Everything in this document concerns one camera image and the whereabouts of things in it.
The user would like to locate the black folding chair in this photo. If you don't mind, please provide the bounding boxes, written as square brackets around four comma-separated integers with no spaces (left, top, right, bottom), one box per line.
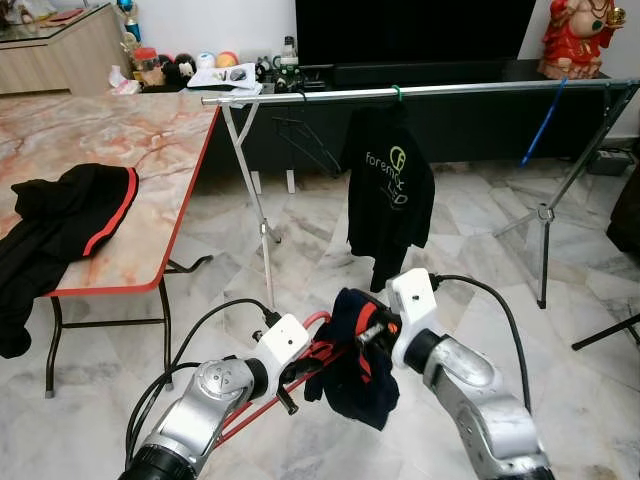
[572,313,640,351]

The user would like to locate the red plastic clothes hanger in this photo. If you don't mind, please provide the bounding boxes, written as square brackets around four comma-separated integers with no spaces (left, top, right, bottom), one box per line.
[215,310,346,446]

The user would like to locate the gold and blue trophy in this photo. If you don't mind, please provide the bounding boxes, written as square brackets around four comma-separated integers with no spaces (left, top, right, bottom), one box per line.
[118,0,141,41]

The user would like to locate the marble pattern folding table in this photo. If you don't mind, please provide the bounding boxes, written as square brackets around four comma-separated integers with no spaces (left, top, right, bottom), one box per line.
[0,90,221,399]

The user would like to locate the navy shorts with red trim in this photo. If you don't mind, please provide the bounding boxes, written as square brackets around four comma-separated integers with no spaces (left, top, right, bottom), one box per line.
[303,288,401,431]

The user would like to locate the blue plastic clothes hanger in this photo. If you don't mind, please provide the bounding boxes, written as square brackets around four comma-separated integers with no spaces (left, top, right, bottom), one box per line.
[520,78,569,166]

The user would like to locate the black flat screen television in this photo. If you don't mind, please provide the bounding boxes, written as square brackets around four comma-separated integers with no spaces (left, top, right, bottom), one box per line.
[295,0,538,66]

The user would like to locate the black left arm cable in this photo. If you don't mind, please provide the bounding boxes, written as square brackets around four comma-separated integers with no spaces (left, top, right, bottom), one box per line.
[125,298,286,471]

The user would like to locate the black shirt with red trim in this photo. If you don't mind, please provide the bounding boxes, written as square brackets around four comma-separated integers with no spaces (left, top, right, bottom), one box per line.
[0,163,139,359]

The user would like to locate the pink white tissue box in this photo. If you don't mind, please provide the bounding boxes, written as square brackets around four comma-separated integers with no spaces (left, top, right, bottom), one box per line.
[108,65,141,96]

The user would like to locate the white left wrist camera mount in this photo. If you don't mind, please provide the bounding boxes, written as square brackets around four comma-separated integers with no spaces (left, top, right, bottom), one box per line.
[250,313,312,374]

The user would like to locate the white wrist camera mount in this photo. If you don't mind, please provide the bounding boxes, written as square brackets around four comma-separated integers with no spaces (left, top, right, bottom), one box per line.
[386,268,439,368]
[250,313,312,374]

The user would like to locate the black wire clothes hanger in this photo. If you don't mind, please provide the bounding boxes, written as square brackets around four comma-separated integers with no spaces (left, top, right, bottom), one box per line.
[272,92,341,179]

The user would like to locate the black low television console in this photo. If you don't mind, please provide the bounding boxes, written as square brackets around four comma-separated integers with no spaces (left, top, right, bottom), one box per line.
[140,58,640,181]

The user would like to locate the clear jar with red lid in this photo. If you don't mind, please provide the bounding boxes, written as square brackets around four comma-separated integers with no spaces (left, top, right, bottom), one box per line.
[135,45,166,89]

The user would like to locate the black mouse ear toys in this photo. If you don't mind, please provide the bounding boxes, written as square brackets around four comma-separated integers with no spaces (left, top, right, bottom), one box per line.
[162,52,196,86]

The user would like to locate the light wooden sideboard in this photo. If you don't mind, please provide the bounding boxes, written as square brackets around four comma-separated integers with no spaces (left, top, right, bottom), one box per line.
[0,3,129,96]

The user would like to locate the red laughing Buddha statue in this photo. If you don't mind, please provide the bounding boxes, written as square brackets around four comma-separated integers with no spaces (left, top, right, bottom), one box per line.
[540,0,626,81]

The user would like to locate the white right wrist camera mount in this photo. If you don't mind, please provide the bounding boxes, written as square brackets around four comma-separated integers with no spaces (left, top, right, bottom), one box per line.
[386,268,439,368]

